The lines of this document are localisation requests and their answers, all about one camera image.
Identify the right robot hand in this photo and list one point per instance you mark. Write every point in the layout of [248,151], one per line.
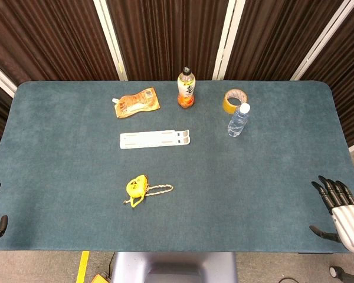
[343,216]

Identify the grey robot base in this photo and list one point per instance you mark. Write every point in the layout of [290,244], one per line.
[174,267]

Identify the yellow packing tape roll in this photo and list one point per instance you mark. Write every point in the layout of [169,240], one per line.
[233,100]

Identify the black caster wheel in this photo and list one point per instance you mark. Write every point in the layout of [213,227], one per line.
[336,271]

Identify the clear water bottle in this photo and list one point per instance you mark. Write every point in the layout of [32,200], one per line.
[238,120]

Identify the teal table mat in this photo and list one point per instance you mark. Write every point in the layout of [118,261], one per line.
[165,165]

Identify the white folding stand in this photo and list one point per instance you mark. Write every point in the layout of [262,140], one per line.
[155,138]

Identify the orange spout pouch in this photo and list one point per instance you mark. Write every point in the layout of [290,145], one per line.
[137,101]

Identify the orange tea drink bottle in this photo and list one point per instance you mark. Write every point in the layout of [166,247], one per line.
[186,88]

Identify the white partition post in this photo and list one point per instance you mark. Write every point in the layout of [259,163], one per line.
[0,79]
[110,38]
[320,41]
[227,38]

